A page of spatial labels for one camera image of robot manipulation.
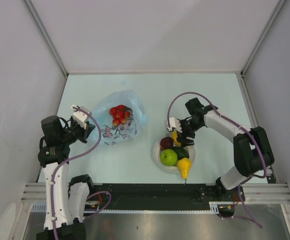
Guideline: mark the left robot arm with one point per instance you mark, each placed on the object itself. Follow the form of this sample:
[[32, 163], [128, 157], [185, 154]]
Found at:
[[65, 200]]

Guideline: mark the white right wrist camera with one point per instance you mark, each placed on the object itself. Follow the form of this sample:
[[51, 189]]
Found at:
[[173, 124]]

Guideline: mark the blue slotted cable duct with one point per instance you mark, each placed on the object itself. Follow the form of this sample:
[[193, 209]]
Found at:
[[38, 207]]

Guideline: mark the red fake strawberry bunch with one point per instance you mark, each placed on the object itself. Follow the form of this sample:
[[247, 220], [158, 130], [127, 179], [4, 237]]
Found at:
[[120, 114]]

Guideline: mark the dark green fake avocado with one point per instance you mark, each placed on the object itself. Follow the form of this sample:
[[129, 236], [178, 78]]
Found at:
[[180, 152]]

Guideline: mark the green fake apple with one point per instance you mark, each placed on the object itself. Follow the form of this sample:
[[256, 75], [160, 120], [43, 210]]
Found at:
[[168, 157]]

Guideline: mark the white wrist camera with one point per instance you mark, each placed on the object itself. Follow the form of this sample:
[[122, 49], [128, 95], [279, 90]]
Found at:
[[80, 115], [173, 124]]

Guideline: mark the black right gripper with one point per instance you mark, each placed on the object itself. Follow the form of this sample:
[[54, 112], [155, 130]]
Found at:
[[181, 137]]

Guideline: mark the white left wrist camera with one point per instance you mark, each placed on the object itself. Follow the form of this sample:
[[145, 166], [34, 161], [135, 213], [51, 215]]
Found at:
[[80, 115]]

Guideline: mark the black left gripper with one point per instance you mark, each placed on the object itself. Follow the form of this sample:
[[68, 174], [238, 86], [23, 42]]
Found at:
[[85, 133]]

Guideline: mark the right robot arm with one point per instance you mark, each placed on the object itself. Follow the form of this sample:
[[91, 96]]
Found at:
[[252, 150]]

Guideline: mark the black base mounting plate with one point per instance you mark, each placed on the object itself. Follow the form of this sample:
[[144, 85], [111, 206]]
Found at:
[[166, 197]]

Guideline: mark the yellow fake pear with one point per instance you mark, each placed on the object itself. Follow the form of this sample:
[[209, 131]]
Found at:
[[184, 166]]

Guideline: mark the yellow fake lemon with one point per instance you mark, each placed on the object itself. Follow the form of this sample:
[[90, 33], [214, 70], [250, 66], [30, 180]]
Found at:
[[175, 138]]

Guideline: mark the white paper plate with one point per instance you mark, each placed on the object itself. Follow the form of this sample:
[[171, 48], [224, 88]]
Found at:
[[156, 155]]

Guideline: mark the light blue printed plastic bag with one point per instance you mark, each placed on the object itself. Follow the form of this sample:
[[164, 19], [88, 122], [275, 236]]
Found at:
[[134, 126]]

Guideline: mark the dark red fake fruit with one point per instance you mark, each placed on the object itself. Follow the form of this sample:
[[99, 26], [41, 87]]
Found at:
[[166, 143]]

